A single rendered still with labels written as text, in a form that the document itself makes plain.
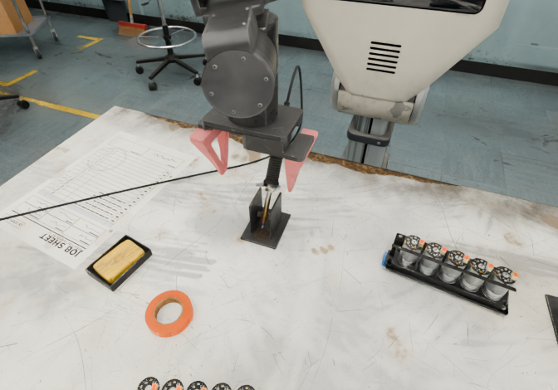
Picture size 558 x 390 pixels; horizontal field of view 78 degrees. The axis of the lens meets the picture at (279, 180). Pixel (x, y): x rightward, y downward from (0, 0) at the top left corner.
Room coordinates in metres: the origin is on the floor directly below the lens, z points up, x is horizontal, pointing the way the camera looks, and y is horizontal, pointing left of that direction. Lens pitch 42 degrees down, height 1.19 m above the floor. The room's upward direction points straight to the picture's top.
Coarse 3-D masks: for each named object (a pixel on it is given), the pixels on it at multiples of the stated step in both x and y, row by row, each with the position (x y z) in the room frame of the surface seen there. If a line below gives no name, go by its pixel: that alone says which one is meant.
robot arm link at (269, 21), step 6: (264, 12) 0.35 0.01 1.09; (270, 12) 0.36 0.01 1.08; (258, 18) 0.33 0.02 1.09; (264, 18) 0.33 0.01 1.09; (270, 18) 0.34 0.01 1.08; (276, 18) 0.34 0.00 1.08; (258, 24) 0.31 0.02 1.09; (264, 24) 0.31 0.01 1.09; (270, 24) 0.33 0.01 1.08; (276, 24) 0.34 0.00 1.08; (264, 30) 0.31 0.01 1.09; (270, 30) 0.33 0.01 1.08; (276, 30) 0.34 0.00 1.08; (270, 36) 0.33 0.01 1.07; (276, 36) 0.34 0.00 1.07; (276, 42) 0.33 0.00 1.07; (276, 48) 0.33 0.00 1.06
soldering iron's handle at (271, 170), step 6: (288, 102) 0.46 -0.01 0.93; (270, 156) 0.41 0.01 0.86; (270, 162) 0.41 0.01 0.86; (276, 162) 0.40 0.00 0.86; (270, 168) 0.40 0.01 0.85; (276, 168) 0.40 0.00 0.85; (270, 174) 0.39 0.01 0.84; (276, 174) 0.40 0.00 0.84; (264, 180) 0.39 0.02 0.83; (270, 180) 0.39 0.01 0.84; (276, 180) 0.39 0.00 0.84
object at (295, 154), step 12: (312, 132) 0.35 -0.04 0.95; (252, 144) 0.31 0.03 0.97; (264, 144) 0.30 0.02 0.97; (276, 144) 0.30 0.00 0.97; (288, 144) 0.31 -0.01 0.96; (300, 144) 0.31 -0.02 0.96; (312, 144) 0.32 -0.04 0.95; (276, 156) 0.30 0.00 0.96; (288, 156) 0.29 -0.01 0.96; (300, 156) 0.29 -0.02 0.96; (288, 168) 0.30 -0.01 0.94; (300, 168) 0.29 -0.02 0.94; (288, 180) 0.31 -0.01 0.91
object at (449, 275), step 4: (456, 256) 0.27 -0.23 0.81; (448, 260) 0.26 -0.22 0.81; (460, 260) 0.26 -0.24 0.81; (452, 264) 0.26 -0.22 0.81; (440, 268) 0.27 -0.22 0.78; (444, 268) 0.26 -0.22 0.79; (448, 268) 0.26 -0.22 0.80; (440, 272) 0.27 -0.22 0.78; (444, 272) 0.26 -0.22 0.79; (448, 272) 0.26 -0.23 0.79; (452, 272) 0.26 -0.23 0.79; (456, 272) 0.25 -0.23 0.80; (460, 272) 0.26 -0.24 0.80; (440, 276) 0.26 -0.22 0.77; (444, 276) 0.26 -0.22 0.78; (448, 276) 0.26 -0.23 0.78; (452, 276) 0.25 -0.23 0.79; (456, 276) 0.25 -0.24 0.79; (444, 280) 0.26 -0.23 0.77; (448, 280) 0.25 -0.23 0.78; (452, 280) 0.25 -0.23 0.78; (456, 280) 0.26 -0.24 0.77
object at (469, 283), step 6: (480, 264) 0.26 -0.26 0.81; (468, 270) 0.25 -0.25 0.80; (462, 276) 0.26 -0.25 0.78; (468, 276) 0.25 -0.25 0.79; (486, 276) 0.24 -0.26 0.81; (462, 282) 0.25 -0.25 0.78; (468, 282) 0.25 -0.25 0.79; (474, 282) 0.24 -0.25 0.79; (480, 282) 0.24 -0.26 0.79; (468, 288) 0.24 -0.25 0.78; (474, 288) 0.24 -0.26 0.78
